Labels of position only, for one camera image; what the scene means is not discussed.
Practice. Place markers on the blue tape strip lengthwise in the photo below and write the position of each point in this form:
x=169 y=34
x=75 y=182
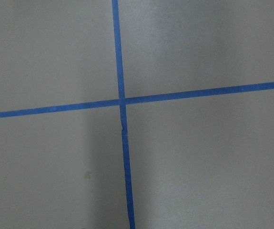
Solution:
x=123 y=115

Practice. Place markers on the blue tape strip crosswise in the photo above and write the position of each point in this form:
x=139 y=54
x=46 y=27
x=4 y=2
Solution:
x=141 y=99

